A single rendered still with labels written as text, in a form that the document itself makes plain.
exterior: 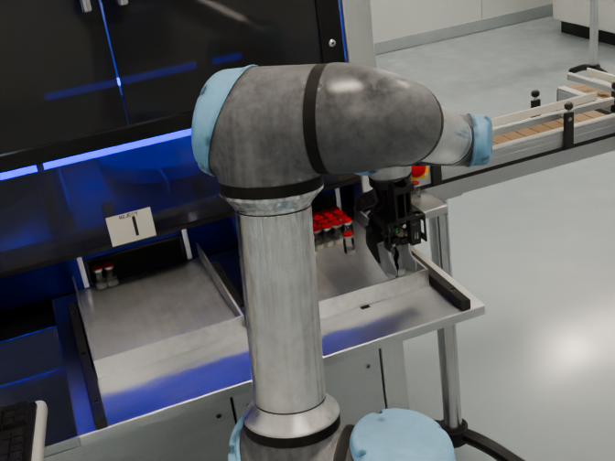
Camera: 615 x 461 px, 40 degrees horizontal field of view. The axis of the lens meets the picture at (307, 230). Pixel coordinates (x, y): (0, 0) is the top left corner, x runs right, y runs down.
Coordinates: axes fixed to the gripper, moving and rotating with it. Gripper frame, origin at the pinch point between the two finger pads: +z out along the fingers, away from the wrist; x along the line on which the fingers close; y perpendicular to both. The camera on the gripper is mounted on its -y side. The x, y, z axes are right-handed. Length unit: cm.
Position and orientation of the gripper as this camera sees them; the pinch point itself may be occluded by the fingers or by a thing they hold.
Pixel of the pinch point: (393, 273)
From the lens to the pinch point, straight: 150.9
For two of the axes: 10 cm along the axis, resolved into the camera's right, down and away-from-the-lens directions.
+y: 3.5, 3.6, -8.7
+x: 9.3, -2.6, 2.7
